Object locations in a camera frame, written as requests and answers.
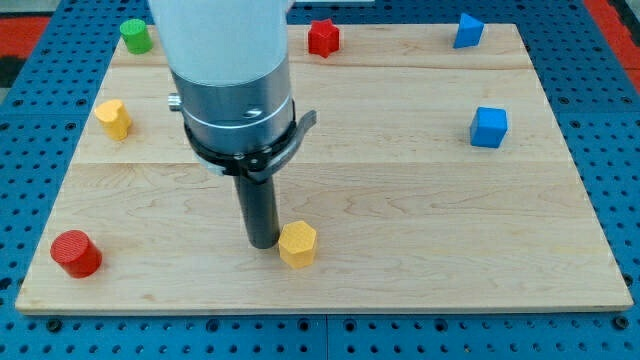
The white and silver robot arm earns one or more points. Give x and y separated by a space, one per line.
229 62

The red star block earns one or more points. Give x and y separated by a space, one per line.
323 38

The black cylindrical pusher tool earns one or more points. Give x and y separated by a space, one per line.
259 209

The yellow hexagon block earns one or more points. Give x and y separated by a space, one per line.
298 244

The wooden board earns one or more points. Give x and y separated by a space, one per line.
410 217

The blue cube block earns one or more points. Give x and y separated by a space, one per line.
489 127

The blue triangular prism block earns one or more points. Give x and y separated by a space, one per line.
469 32

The yellow heart block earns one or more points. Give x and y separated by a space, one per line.
114 119

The green cylinder block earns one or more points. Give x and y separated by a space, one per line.
136 37

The red cylinder block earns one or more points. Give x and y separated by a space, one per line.
75 252

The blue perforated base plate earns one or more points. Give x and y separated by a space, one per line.
595 104

